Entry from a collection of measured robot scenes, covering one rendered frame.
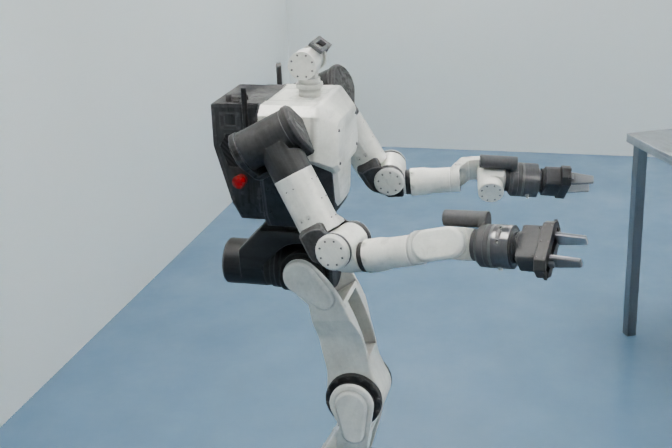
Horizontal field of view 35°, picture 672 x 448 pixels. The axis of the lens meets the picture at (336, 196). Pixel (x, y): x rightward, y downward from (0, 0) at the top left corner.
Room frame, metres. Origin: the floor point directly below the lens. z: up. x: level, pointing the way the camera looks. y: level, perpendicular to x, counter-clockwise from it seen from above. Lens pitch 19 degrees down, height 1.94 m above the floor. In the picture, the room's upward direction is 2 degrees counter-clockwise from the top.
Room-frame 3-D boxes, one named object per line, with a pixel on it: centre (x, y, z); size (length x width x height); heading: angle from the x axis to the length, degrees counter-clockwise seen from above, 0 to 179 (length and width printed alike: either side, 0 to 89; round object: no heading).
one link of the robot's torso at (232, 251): (2.44, 0.14, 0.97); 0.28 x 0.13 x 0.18; 75
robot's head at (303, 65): (2.41, 0.05, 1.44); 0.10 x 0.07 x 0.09; 165
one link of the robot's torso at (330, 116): (2.43, 0.11, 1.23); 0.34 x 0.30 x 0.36; 165
